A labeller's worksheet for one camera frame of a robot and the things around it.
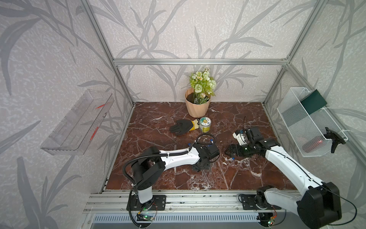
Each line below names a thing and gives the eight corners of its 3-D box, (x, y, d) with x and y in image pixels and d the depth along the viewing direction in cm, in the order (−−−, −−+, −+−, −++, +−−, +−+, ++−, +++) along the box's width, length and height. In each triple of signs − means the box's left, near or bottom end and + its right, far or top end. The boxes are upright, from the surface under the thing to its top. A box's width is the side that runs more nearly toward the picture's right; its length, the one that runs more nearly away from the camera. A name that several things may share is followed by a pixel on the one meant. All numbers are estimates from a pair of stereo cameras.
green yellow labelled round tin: (199, 132, 104) (200, 125, 97) (199, 123, 109) (199, 116, 102) (210, 132, 104) (211, 125, 97) (209, 123, 109) (210, 116, 102)
